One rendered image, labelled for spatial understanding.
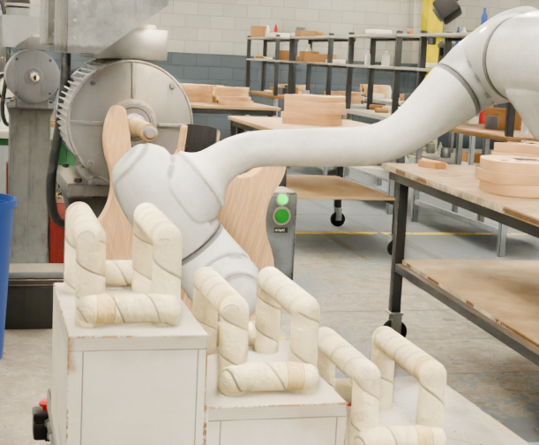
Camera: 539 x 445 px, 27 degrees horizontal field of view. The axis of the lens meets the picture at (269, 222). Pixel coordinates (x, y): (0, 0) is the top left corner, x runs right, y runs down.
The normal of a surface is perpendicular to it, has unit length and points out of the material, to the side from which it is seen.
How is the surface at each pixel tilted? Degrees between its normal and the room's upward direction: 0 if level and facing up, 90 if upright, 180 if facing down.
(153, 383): 90
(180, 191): 78
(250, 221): 89
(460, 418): 0
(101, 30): 90
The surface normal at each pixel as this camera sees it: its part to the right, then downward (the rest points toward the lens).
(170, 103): 0.38, 0.08
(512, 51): -0.92, -0.12
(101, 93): 0.16, 0.06
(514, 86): -0.80, 0.57
